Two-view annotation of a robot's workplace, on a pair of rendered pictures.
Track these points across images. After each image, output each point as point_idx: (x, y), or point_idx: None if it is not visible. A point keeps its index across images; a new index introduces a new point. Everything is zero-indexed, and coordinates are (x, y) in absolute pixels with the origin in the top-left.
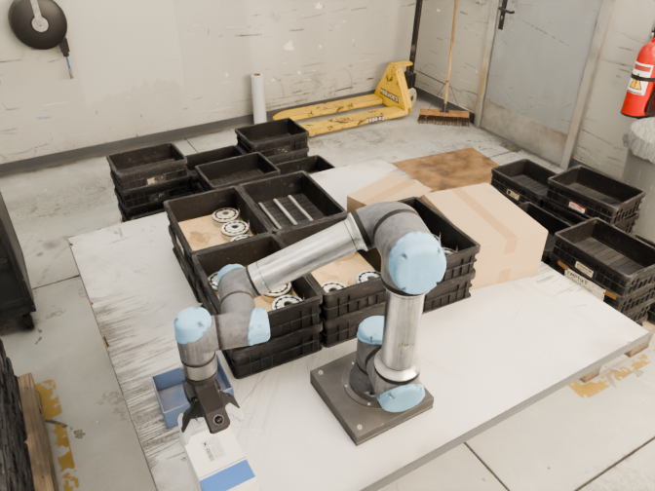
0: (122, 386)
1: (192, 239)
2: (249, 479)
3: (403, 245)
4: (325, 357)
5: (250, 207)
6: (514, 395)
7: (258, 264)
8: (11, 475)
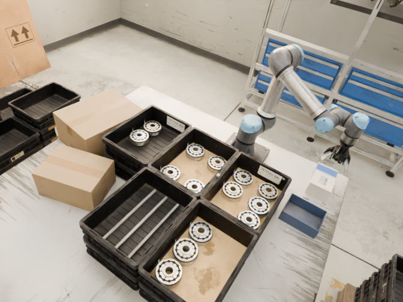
0: (325, 258)
1: (211, 284)
2: (321, 164)
3: (301, 50)
4: None
5: (172, 232)
6: (207, 117)
7: (321, 105)
8: None
